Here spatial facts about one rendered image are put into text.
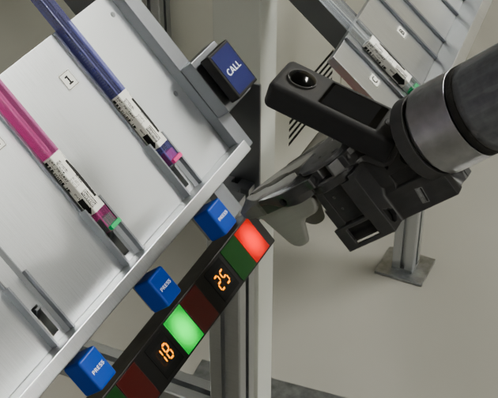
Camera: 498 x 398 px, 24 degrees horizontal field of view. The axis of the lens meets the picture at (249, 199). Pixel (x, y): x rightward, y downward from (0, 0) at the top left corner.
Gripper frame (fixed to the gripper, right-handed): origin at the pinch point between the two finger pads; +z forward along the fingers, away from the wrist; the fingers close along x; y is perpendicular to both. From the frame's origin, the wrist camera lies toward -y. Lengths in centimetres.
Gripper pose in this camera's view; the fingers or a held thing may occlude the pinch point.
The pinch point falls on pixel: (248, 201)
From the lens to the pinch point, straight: 104.3
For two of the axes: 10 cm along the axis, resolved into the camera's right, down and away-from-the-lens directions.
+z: -6.7, 3.6, 6.6
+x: 4.3, -5.3, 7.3
